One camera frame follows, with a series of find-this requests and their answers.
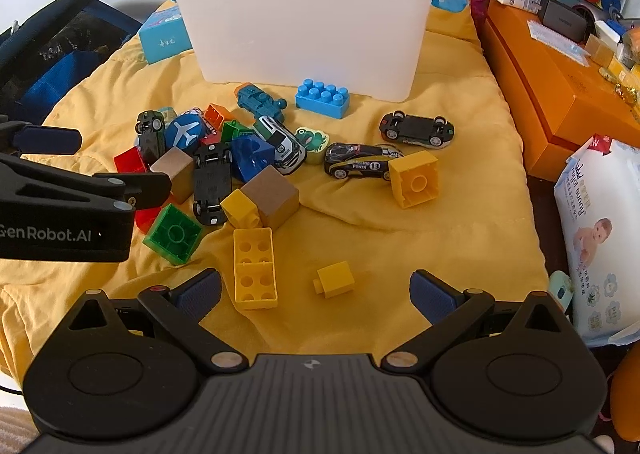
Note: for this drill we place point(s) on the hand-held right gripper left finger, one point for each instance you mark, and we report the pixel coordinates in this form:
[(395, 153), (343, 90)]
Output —
[(202, 291)]

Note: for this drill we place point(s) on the small green brick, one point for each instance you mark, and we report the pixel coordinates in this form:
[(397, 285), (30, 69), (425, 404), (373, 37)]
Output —
[(236, 131)]

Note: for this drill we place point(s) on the large wooden cube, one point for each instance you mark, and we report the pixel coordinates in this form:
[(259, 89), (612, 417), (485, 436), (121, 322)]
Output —
[(272, 196)]

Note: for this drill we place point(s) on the teal toy water gun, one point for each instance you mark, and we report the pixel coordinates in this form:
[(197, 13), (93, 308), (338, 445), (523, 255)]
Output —
[(257, 101)]

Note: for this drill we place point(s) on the blue eight-stud brick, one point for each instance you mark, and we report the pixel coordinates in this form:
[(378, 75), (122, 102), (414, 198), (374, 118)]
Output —
[(320, 101)]

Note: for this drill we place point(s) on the dark blue bag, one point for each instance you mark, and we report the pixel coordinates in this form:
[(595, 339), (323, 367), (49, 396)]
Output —
[(45, 83)]

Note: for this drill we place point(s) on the white and green toy car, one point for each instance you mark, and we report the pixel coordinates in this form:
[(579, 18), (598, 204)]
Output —
[(280, 146)]

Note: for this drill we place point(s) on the blue round airplane block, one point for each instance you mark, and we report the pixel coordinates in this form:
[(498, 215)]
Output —
[(184, 132)]

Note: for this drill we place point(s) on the white plastic bin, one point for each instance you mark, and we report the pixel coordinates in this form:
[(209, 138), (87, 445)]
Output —
[(300, 33)]

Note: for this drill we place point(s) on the yellow square brick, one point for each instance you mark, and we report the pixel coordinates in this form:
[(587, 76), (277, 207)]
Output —
[(415, 181)]

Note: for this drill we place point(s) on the teal cardboard box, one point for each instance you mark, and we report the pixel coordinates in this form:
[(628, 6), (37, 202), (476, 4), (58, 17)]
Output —
[(162, 41)]

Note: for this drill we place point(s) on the black power adapter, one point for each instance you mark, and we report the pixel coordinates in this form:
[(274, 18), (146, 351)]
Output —
[(562, 18)]

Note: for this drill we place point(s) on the black toy car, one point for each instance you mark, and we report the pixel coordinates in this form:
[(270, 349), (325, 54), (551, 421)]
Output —
[(212, 184)]

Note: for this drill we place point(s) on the long yellow brick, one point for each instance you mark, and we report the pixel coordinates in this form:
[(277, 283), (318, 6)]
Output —
[(255, 269)]

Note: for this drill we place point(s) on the green frog figure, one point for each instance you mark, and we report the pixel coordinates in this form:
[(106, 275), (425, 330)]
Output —
[(311, 141)]

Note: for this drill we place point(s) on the yellow blanket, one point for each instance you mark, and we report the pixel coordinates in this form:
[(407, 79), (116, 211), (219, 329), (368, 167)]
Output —
[(425, 244)]

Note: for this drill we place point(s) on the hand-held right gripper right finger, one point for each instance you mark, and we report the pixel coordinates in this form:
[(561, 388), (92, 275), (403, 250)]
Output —
[(430, 298)]

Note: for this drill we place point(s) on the small white paper packet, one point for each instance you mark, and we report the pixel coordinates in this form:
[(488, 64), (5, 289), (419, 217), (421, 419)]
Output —
[(555, 38)]

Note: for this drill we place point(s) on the white and blue block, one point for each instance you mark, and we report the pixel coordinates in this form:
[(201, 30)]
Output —
[(607, 32)]

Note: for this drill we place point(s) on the mint green item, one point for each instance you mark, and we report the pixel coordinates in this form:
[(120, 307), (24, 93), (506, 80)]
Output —
[(560, 291)]

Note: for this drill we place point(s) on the dark green toy car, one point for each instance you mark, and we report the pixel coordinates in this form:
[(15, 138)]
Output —
[(151, 136)]

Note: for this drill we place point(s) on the small wooden cube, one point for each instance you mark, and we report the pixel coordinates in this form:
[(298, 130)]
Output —
[(172, 173)]

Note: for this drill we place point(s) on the baby wipes packet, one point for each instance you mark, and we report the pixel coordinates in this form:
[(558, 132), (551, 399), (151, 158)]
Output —
[(600, 234)]

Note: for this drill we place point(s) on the green square brick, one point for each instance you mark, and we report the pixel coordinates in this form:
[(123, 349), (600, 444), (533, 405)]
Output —
[(172, 234)]

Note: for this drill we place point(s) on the red translucent brick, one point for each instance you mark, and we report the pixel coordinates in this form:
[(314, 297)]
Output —
[(147, 221)]

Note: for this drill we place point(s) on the large orange box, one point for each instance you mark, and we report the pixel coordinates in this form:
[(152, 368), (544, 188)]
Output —
[(560, 103)]

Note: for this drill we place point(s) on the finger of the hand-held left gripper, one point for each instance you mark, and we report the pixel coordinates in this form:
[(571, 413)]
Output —
[(147, 189), (50, 141)]

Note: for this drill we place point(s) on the round striped toy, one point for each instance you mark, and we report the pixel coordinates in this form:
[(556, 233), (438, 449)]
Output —
[(196, 111)]

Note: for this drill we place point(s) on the small yellow single-stud brick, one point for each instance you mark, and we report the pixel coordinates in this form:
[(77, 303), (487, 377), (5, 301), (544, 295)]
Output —
[(336, 280)]

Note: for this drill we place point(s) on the red brick with white mark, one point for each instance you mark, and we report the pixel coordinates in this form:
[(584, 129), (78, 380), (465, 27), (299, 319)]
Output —
[(210, 137)]

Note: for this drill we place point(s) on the orange brick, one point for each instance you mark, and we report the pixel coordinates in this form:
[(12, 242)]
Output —
[(217, 116)]

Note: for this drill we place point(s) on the black and yellow race car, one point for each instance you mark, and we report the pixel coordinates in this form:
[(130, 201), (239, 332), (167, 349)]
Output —
[(360, 161)]

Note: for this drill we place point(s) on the red and white toy car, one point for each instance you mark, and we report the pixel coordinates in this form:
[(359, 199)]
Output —
[(417, 128)]

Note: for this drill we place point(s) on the beige and light blue toy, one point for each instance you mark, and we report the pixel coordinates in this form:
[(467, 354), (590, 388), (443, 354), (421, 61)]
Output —
[(166, 112)]

